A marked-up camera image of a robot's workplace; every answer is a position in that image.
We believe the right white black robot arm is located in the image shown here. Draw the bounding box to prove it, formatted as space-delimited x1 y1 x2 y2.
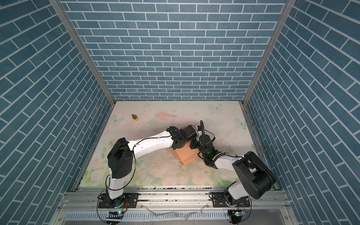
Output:
190 135 276 204

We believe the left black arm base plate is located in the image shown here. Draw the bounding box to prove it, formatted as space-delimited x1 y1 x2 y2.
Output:
97 193 139 209

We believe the white slotted cable duct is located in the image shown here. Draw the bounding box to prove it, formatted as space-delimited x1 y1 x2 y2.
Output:
64 210 230 222

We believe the small brown yellow toy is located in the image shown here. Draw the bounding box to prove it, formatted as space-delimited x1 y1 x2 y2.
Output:
131 114 139 121

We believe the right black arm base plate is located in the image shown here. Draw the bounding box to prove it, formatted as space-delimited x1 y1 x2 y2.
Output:
208 192 251 208

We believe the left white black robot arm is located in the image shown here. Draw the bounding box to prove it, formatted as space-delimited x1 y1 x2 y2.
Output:
106 125 199 200

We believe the aluminium mounting rail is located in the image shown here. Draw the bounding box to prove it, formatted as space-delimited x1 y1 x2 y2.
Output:
59 187 291 211

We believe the orange cardboard paper box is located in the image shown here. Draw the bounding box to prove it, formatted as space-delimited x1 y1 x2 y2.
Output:
172 146 200 166

